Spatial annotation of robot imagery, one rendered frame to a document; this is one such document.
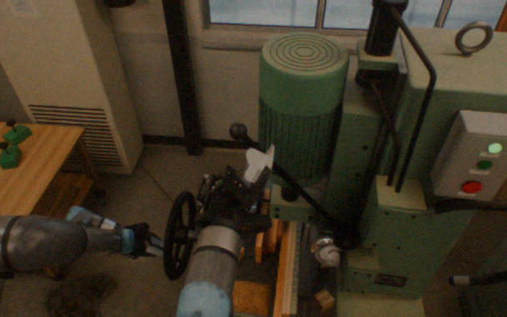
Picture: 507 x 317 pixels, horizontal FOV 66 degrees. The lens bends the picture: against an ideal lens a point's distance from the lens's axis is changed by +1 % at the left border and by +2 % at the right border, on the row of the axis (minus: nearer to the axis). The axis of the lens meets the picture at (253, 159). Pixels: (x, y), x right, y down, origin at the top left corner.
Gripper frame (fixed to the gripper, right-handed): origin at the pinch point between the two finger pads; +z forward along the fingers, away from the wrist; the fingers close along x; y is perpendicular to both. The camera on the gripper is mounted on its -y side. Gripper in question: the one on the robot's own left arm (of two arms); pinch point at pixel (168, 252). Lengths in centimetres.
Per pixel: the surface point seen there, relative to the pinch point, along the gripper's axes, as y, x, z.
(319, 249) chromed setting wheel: -55, 14, 25
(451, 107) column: -101, 11, 17
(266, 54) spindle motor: -87, 2, -12
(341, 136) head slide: -83, 7, 9
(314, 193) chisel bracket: -56, -2, 22
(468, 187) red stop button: -94, 18, 28
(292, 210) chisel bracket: -52, 3, 18
